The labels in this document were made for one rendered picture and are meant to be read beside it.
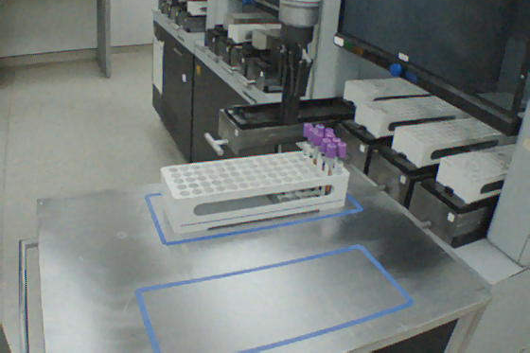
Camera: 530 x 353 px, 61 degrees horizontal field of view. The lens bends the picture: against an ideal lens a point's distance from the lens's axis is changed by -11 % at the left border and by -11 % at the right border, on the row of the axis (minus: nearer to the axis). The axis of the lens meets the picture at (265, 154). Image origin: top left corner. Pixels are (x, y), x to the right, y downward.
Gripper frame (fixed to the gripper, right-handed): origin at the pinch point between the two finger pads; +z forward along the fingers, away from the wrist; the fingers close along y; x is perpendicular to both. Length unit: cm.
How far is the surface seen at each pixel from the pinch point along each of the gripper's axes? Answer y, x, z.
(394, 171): -27.6, -11.4, 4.9
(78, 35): 355, 23, 60
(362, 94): 0.6, -21.8, -1.6
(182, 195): -37, 37, -4
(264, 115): 5.3, 3.8, 4.0
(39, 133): 195, 63, 84
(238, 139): -1.9, 13.3, 6.0
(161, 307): -52, 45, 3
